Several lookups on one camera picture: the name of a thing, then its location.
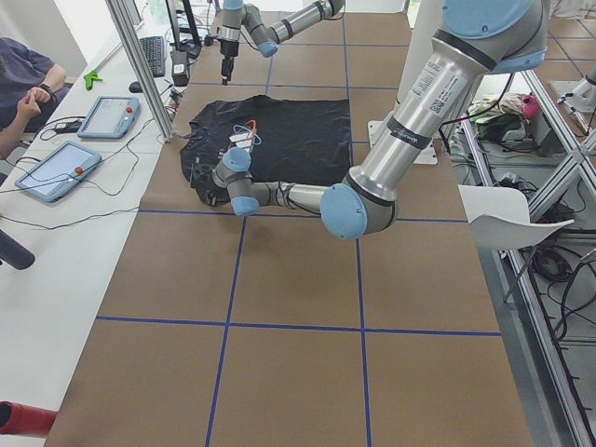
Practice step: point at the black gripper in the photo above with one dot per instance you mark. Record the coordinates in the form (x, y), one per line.
(208, 190)
(226, 49)

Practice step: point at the black printed t-shirt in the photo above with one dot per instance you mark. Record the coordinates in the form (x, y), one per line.
(300, 141)

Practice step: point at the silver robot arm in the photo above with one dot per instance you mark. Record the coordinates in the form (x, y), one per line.
(237, 16)
(474, 38)

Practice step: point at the black keyboard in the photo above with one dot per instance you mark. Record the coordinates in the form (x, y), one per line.
(154, 50)

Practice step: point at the black computer mouse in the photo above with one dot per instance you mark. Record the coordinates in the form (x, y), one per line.
(135, 87)

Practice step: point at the far teach pendant tablet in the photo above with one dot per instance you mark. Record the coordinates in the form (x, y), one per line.
(110, 118)

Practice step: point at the teach pendant tablet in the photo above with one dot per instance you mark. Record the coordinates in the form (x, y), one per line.
(110, 118)
(56, 175)

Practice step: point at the green plastic clamp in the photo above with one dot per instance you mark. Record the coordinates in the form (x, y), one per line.
(91, 78)

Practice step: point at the near teach pendant tablet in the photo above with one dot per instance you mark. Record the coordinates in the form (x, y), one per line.
(56, 175)

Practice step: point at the seated person in blue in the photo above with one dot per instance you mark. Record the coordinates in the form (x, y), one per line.
(32, 87)

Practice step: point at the red cylinder object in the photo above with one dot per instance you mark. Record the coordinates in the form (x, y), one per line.
(24, 420)

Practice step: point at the aluminium frame post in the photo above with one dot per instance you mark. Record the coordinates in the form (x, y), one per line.
(126, 31)

